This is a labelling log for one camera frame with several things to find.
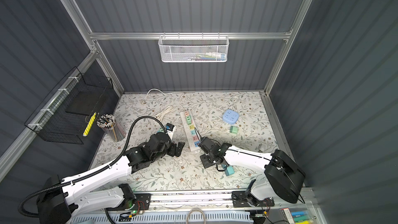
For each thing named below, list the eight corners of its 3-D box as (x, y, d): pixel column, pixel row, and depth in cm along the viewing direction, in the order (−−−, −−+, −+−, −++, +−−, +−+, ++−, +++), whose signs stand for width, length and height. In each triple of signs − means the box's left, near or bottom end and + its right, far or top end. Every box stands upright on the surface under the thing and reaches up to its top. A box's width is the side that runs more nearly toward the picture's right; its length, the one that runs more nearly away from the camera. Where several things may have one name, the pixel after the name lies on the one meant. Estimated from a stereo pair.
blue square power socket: (220, 120, 106) (221, 117, 104) (225, 110, 112) (225, 108, 109) (235, 125, 103) (236, 123, 101) (239, 115, 109) (240, 112, 106)
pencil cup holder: (110, 141, 97) (94, 126, 82) (114, 130, 102) (100, 114, 87) (123, 141, 97) (109, 126, 82) (127, 130, 102) (115, 114, 87)
